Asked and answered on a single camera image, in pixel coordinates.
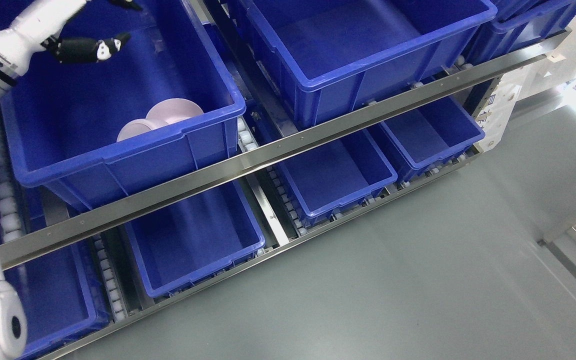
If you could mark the pink bowl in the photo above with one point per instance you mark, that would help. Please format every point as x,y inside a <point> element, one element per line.
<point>171,111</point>
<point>135,128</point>

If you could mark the white sign with blue characters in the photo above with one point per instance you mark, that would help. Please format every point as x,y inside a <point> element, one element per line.
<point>495,116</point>

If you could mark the blue bin upper right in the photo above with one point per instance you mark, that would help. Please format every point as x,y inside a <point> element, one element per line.
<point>496,38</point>

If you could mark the steel shelf rack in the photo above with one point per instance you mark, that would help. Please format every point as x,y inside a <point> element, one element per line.
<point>294,141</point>

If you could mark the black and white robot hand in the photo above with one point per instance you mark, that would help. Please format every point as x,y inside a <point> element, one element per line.
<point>38,28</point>

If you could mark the blue bin upper middle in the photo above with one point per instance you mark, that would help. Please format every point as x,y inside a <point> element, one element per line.
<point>328,58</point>

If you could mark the blue bin lower right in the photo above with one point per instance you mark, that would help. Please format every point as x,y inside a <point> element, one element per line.
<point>422,138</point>

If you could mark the blue bin lower far left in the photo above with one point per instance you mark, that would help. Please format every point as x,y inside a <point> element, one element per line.
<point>62,296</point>

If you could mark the blue bin lower middle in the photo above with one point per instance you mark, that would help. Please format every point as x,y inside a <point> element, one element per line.
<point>335,177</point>

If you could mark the blue storage bin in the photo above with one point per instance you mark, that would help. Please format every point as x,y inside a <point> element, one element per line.
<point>62,120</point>

